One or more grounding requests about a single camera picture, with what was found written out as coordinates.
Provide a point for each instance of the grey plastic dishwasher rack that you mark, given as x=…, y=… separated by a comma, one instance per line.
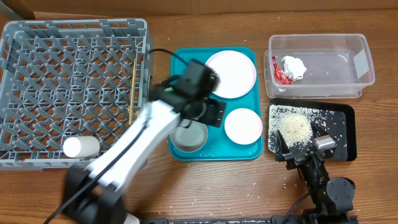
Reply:
x=69, y=78

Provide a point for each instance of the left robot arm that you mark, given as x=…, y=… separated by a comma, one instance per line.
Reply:
x=95, y=194

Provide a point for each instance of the teal plastic serving tray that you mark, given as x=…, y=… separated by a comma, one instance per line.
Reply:
x=218, y=146

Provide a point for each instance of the red food wrapper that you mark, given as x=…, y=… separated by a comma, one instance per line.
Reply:
x=280, y=76

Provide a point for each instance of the black plastic tray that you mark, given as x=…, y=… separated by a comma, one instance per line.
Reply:
x=345, y=151

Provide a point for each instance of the small white round plate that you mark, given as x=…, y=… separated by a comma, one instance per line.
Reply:
x=243, y=126

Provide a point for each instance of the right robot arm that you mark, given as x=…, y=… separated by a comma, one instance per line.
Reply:
x=328, y=200

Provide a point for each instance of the large white round plate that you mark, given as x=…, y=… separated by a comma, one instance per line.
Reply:
x=236, y=72

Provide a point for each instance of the pile of rice grains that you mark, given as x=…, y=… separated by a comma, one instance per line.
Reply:
x=294, y=125

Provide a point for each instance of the white paper cup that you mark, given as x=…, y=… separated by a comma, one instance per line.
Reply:
x=81, y=147

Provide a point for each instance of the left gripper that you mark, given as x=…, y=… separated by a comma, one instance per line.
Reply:
x=216, y=114

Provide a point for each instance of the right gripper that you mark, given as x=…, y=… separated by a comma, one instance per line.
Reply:
x=301, y=156

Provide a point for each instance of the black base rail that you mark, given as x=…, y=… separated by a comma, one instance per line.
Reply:
x=233, y=221

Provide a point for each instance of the white paper napkin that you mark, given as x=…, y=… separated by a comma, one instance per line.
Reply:
x=294, y=67

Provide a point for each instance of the clear plastic waste bin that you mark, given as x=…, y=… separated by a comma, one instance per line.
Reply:
x=337, y=65

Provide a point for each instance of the wooden chopstick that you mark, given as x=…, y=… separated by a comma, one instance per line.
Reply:
x=132, y=93

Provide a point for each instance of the grey metal bowl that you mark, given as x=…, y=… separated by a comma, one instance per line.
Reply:
x=189, y=136

